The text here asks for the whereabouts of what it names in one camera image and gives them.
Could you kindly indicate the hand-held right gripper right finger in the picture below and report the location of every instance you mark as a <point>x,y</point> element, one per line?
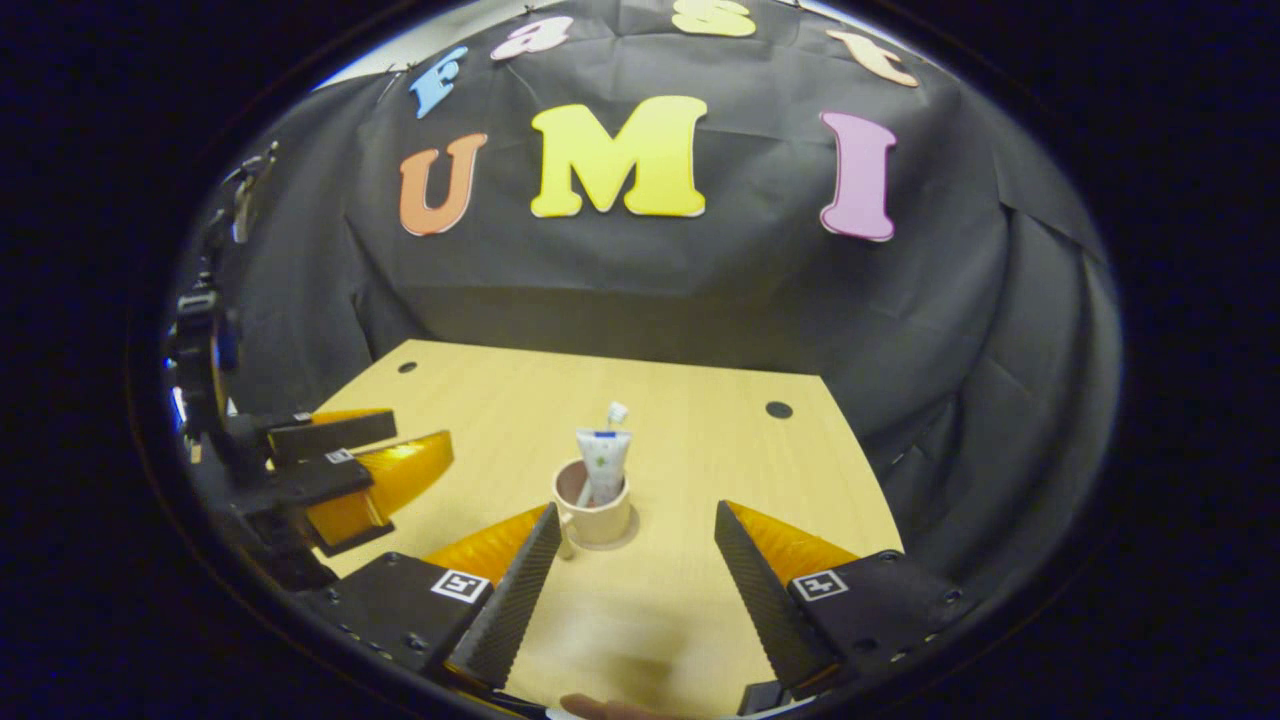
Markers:
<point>760,600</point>

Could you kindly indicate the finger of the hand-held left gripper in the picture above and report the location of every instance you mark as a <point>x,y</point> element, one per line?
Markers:
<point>330,478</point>
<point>330,435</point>

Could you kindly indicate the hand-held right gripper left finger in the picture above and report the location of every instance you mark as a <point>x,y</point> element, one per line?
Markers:
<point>520,600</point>

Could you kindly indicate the cream cup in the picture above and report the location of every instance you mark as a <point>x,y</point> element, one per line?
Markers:
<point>600,525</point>

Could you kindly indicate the round tan coaster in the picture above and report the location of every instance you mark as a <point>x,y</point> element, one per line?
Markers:
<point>634,535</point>

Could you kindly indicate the white toothpaste tube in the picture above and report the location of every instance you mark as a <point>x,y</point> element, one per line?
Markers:
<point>603,460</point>

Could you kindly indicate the white toothbrush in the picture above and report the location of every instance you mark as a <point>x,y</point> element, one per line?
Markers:
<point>617,411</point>

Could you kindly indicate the wooden desktop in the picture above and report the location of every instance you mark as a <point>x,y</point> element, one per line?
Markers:
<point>700,440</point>

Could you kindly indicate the black backdrop cloth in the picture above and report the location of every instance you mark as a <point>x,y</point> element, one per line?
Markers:
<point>700,280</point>

